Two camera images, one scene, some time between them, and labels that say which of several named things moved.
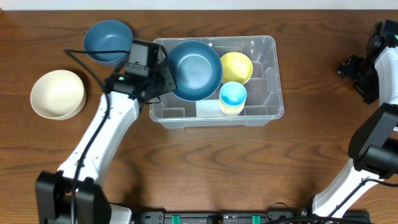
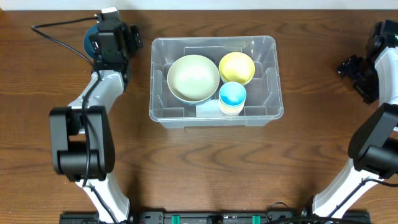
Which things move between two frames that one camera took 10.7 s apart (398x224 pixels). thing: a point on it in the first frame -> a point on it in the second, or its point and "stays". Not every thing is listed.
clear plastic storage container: x=264 y=101 stays
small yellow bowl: x=236 y=67 stays
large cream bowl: x=58 y=94 -> x=193 y=78
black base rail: x=240 y=217 stays
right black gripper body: x=351 y=66 stays
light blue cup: x=233 y=93 stays
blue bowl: x=197 y=68 -> x=193 y=103
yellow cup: x=232 y=109 stays
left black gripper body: x=165 y=79 -> x=134 y=35
